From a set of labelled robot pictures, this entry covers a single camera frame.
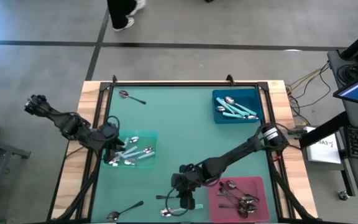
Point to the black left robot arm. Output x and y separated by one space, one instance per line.
70 126

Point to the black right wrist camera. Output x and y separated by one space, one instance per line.
177 180

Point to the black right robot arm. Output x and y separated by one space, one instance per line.
238 152

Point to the green table mat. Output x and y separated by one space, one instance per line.
182 130

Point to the pink plastic cup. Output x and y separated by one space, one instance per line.
259 186

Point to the caster wheel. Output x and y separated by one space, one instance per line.
343 196

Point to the white paper sheet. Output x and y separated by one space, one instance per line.
322 149

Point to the black support bar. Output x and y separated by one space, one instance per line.
322 130

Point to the black metal table frame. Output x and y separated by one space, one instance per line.
182 83

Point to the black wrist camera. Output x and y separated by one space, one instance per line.
110 132
177 180

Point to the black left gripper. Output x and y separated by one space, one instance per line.
110 145

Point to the translucent light teal bin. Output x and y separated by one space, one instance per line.
149 135

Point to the person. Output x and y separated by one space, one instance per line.
120 12

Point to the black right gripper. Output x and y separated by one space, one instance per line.
197 177

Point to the blue plastic bin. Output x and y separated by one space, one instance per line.
250 96

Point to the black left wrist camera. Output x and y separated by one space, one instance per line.
110 132

